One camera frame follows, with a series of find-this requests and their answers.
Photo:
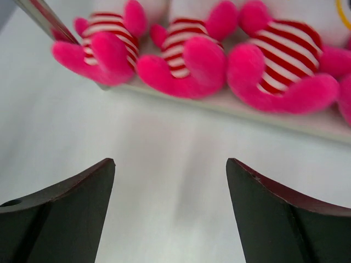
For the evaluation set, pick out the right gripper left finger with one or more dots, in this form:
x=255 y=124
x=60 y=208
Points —
x=60 y=223

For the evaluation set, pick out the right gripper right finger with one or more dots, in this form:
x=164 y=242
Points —
x=279 y=224

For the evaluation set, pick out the pink toy glasses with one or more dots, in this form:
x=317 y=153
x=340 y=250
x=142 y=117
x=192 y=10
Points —
x=294 y=55

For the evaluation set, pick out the pink toy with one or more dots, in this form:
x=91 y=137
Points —
x=192 y=63
x=110 y=36
x=346 y=90

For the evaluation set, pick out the white two-tier shelf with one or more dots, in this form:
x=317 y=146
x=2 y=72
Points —
x=326 y=124

